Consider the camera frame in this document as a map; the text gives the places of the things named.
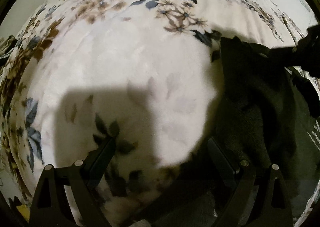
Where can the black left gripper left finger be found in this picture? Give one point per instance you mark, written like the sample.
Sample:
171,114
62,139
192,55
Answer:
50,205

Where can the floral bed blanket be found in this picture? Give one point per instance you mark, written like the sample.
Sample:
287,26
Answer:
147,73

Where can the black striped garment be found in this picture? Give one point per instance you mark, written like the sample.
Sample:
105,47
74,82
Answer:
263,98

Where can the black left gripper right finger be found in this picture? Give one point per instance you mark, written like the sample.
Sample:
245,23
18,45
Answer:
248,185

